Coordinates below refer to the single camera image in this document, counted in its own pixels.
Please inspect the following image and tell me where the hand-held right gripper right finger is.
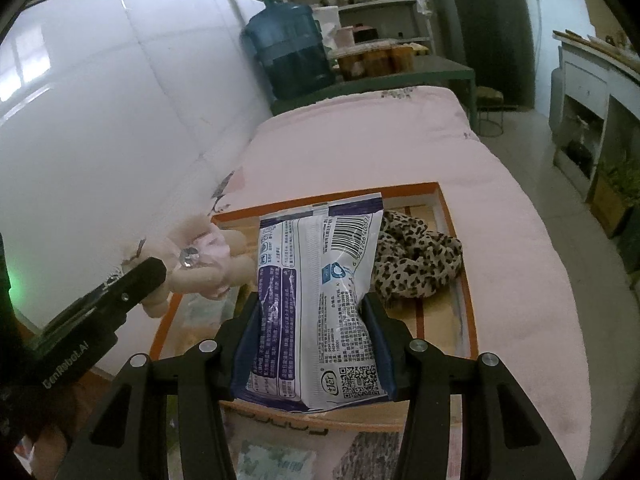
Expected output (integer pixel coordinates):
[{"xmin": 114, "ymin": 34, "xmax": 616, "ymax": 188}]
[{"xmin": 360, "ymin": 291, "xmax": 578, "ymax": 480}]

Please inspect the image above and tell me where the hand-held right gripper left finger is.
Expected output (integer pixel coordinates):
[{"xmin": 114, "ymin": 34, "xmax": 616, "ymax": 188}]
[{"xmin": 70, "ymin": 292, "xmax": 263, "ymax": 480}]

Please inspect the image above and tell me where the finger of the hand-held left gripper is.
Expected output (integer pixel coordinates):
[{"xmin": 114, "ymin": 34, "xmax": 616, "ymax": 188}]
[{"xmin": 30, "ymin": 256, "xmax": 169, "ymax": 352}]

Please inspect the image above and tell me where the orange-rimmed cardboard box tray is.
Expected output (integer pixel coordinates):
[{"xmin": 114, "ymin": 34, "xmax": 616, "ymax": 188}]
[{"xmin": 150, "ymin": 181, "xmax": 478, "ymax": 433}]

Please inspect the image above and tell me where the beige plush bear pink dress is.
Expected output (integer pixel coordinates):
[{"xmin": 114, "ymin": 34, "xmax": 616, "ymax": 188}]
[{"xmin": 142, "ymin": 212, "xmax": 256, "ymax": 318}]

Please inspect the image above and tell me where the white purple wipes packet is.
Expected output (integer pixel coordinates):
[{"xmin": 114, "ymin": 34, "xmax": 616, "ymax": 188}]
[{"xmin": 235, "ymin": 192, "xmax": 391, "ymax": 413}]

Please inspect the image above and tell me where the leopard print cloth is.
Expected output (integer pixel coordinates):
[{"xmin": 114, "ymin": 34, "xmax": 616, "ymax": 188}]
[{"xmin": 372, "ymin": 210, "xmax": 463, "ymax": 308}]

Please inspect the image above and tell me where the green patterned tissue pack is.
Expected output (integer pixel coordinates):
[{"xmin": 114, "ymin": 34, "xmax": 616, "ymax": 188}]
[{"xmin": 237, "ymin": 439, "xmax": 318, "ymax": 480}]

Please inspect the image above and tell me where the person's left forearm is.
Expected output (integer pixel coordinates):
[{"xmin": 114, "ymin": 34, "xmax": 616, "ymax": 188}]
[{"xmin": 0, "ymin": 400, "xmax": 101, "ymax": 480}]

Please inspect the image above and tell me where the round metal stool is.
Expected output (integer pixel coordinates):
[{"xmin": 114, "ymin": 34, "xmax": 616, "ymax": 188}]
[{"xmin": 472, "ymin": 85, "xmax": 518, "ymax": 138}]

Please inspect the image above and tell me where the blue water jug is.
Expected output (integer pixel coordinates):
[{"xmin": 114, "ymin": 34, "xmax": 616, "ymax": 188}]
[{"xmin": 241, "ymin": 0, "xmax": 337, "ymax": 101}]

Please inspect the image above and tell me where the potted plant in yellow box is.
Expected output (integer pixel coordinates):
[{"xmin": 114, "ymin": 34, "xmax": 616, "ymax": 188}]
[{"xmin": 590, "ymin": 157, "xmax": 640, "ymax": 238}]

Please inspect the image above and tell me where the green table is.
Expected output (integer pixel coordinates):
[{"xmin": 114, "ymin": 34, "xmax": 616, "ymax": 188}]
[{"xmin": 270, "ymin": 55, "xmax": 476, "ymax": 126}]

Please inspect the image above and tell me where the row of amber jars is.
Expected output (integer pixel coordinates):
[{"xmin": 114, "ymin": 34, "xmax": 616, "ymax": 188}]
[{"xmin": 332, "ymin": 42, "xmax": 431, "ymax": 81}]

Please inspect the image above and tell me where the grey gas cylinder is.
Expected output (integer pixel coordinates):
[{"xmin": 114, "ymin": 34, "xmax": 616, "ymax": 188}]
[{"xmin": 549, "ymin": 70, "xmax": 566, "ymax": 133}]

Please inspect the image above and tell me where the white plastic bag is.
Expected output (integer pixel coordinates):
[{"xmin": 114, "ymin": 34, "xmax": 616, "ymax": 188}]
[{"xmin": 312, "ymin": 6, "xmax": 341, "ymax": 36}]

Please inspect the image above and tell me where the dark refrigerator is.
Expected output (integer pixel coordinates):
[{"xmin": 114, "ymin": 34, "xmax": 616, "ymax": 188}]
[{"xmin": 430, "ymin": 0, "xmax": 536, "ymax": 111}]

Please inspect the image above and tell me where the grey counter cabinet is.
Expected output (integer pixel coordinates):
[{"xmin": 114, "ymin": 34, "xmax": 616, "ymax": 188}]
[{"xmin": 550, "ymin": 30, "xmax": 640, "ymax": 201}]

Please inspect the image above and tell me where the green shelf rack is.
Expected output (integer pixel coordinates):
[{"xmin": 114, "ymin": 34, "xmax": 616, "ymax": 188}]
[{"xmin": 272, "ymin": 0, "xmax": 436, "ymax": 56}]

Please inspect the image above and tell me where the cardboard sheet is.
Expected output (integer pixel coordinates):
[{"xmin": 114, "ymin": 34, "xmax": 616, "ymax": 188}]
[{"xmin": 585, "ymin": 0, "xmax": 633, "ymax": 48}]

